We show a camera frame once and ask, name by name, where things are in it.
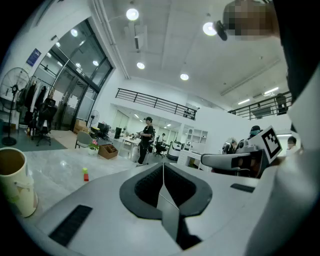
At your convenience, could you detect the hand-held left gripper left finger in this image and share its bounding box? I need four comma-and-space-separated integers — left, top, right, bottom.
34, 162, 183, 256

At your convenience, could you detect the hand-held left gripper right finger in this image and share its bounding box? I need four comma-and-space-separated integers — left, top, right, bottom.
163, 162, 260, 252

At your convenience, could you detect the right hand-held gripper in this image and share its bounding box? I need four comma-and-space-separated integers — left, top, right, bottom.
200, 125, 283, 179

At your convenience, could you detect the white service robot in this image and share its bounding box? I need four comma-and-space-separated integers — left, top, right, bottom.
166, 140, 186, 161

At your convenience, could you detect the brown wooden desk organizer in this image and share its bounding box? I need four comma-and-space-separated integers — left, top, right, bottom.
97, 143, 119, 160

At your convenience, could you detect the potted pink flower plant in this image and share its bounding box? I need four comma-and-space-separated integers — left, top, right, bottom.
87, 139, 100, 156

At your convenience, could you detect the black balcony railing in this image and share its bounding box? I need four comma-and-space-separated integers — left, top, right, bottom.
115, 87, 198, 121
227, 91, 293, 121

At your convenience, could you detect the white table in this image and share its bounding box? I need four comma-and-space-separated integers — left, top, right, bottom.
113, 134, 142, 158

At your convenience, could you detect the grey dining chair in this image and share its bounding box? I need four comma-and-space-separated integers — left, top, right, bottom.
74, 130, 95, 150

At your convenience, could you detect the cream patterned bucket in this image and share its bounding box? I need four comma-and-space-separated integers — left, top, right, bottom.
0, 147, 39, 218

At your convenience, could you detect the brown cardboard box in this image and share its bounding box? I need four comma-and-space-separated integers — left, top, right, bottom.
72, 119, 90, 135

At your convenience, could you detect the small black standing fan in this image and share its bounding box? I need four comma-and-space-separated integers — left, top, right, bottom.
87, 109, 101, 131

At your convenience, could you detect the black office chair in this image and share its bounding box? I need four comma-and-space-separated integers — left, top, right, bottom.
33, 97, 58, 147

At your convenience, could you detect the glass entrance door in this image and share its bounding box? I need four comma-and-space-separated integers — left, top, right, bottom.
32, 18, 115, 131

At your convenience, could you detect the clothes rack with dark coats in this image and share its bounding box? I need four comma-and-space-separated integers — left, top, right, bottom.
23, 76, 48, 118

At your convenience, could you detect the person's black shirt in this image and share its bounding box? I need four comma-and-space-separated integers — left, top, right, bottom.
271, 0, 320, 103

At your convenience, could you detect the person's head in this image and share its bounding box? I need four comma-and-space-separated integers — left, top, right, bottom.
222, 0, 281, 42

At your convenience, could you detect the ceiling air conditioner unit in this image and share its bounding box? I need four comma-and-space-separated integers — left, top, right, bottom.
133, 24, 148, 53

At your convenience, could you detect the large black standing fan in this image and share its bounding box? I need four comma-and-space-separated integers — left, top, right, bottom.
0, 67, 31, 147

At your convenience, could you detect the black head-worn camera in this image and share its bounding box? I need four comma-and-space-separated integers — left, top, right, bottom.
212, 19, 229, 42

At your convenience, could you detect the blue wall poster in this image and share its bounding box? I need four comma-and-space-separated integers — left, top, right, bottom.
26, 47, 42, 68

